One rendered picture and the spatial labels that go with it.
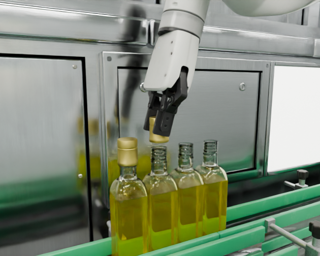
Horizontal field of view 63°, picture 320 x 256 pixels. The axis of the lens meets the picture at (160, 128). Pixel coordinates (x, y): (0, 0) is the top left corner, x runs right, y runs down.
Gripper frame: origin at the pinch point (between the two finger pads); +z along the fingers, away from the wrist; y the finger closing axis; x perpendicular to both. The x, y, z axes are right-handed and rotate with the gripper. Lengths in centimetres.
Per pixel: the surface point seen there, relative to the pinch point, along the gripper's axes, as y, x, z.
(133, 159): 1.7, -3.7, 6.9
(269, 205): -3.9, 38.1, 14.7
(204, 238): 3.9, 13.4, 19.4
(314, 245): 14.6, 28.6, 14.7
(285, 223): 3.6, 35.4, 16.0
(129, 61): -12.0, -4.1, -10.6
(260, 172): -12.8, 42.2, 8.2
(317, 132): -14, 63, -8
